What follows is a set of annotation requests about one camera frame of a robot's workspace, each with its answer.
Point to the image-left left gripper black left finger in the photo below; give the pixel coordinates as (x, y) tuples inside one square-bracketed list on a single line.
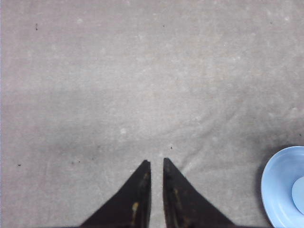
[(130, 206)]

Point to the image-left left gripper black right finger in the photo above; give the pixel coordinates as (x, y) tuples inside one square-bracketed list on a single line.
[(184, 207)]

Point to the blue plastic plate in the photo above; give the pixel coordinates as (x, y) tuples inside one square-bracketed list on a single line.
[(279, 176)]

